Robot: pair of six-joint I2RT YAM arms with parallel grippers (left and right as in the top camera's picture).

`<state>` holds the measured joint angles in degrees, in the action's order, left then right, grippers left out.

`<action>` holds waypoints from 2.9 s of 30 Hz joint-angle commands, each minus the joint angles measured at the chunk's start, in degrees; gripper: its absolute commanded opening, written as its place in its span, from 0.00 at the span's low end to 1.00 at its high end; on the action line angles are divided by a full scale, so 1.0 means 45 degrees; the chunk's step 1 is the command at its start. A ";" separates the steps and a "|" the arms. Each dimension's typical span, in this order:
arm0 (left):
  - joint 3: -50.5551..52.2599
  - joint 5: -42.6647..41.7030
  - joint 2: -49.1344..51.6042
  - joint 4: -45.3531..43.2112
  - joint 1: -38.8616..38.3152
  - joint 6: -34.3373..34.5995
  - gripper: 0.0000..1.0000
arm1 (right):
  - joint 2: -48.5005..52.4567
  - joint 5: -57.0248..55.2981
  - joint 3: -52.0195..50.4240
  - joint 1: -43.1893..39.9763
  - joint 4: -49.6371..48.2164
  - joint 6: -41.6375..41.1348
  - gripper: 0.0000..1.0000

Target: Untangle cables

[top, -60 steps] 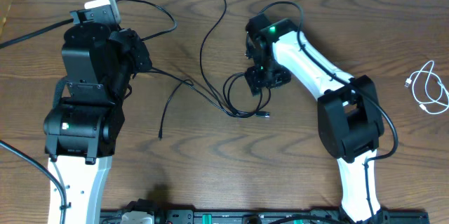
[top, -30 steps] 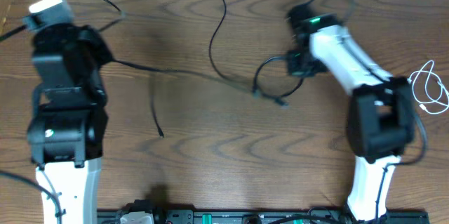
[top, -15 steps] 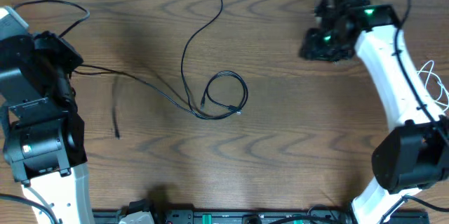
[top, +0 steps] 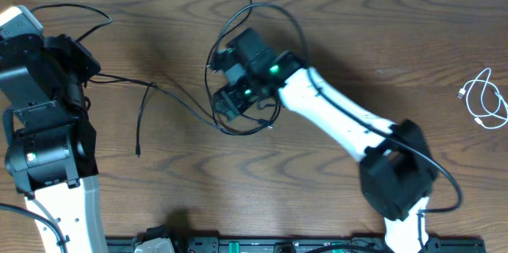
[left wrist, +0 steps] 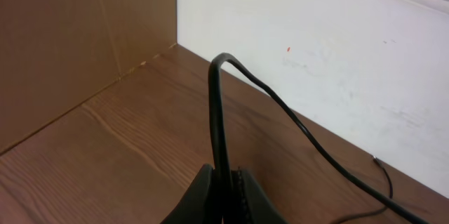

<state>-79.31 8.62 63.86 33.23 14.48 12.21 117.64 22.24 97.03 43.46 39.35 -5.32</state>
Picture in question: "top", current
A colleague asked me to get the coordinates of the white USB cable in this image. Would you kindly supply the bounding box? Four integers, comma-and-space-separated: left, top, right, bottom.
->
456, 67, 508, 130

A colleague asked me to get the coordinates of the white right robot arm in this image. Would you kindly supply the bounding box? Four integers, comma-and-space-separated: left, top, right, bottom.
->
210, 29, 437, 252

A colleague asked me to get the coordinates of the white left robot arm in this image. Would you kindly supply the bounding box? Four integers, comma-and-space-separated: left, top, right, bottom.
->
1, 33, 108, 252

